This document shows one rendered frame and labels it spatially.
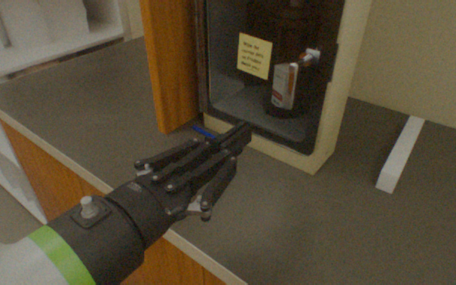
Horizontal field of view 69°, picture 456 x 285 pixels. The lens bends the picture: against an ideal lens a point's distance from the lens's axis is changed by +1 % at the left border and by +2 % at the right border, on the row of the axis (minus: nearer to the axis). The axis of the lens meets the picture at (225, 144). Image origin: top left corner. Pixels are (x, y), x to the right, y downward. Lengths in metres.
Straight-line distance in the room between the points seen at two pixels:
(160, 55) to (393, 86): 0.66
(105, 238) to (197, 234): 0.31
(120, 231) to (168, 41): 0.53
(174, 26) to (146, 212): 0.52
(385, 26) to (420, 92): 0.20
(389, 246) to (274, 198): 0.22
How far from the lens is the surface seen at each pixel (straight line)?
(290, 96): 0.61
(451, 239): 0.74
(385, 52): 1.06
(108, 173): 0.78
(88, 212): 0.34
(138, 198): 0.36
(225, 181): 0.42
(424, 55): 1.04
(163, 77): 0.80
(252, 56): 0.69
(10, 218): 2.23
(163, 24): 0.77
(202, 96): 0.83
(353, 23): 0.63
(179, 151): 0.46
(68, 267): 0.33
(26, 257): 0.34
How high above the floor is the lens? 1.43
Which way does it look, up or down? 37 degrees down
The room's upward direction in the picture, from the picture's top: straight up
